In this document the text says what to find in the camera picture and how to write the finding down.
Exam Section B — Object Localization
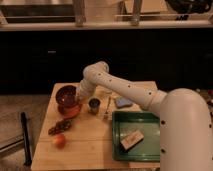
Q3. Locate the metal fork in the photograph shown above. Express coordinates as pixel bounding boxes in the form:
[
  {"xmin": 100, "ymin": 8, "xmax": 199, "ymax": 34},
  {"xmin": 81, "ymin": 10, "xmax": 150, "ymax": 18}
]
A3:
[{"xmin": 104, "ymin": 96, "xmax": 111, "ymax": 119}]

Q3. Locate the dark purple bowl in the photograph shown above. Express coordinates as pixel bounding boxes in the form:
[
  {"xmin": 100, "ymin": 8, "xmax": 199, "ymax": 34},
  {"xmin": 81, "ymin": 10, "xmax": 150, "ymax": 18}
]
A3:
[{"xmin": 55, "ymin": 85, "xmax": 77, "ymax": 108}]

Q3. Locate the bunch of dark grapes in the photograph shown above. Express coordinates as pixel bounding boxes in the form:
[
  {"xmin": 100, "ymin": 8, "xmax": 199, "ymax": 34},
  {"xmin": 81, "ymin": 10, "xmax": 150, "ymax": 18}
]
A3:
[{"xmin": 48, "ymin": 120, "xmax": 71, "ymax": 136}]

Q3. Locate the orange bowl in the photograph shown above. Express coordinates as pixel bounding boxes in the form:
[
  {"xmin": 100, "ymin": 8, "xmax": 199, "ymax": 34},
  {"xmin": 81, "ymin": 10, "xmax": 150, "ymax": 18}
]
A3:
[{"xmin": 58, "ymin": 105, "xmax": 81, "ymax": 119}]

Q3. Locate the black bar stand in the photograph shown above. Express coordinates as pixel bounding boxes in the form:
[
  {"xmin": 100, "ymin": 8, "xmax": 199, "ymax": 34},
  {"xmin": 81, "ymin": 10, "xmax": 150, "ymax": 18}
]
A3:
[{"xmin": 21, "ymin": 112, "xmax": 32, "ymax": 166}]

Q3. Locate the brown sponge block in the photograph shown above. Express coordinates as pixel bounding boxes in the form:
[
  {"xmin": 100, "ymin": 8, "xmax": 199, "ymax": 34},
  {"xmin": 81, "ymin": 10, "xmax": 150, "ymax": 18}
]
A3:
[{"xmin": 121, "ymin": 130, "xmax": 144, "ymax": 150}]

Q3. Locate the blue sponge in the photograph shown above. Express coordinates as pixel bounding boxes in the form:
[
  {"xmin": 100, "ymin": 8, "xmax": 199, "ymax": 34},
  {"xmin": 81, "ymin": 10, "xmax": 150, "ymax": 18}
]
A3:
[{"xmin": 114, "ymin": 97, "xmax": 133, "ymax": 108}]

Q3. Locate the orange fruit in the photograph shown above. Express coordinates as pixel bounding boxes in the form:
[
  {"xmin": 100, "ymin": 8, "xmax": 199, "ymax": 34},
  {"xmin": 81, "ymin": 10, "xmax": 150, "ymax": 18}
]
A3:
[{"xmin": 53, "ymin": 134, "xmax": 66, "ymax": 148}]

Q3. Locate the small metal cup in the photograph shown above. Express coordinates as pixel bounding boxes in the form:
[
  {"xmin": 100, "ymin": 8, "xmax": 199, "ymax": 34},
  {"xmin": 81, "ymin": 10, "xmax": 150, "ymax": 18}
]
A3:
[{"xmin": 89, "ymin": 98, "xmax": 100, "ymax": 114}]

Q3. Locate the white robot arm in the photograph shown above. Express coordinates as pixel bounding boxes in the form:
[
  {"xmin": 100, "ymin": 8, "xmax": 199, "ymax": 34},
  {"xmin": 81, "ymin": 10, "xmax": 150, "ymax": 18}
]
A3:
[{"xmin": 77, "ymin": 61, "xmax": 213, "ymax": 171}]

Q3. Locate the green plastic tray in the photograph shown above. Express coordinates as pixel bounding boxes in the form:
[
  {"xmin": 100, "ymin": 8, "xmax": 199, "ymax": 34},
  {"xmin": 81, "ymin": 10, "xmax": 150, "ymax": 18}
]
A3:
[{"xmin": 112, "ymin": 111, "xmax": 160, "ymax": 162}]

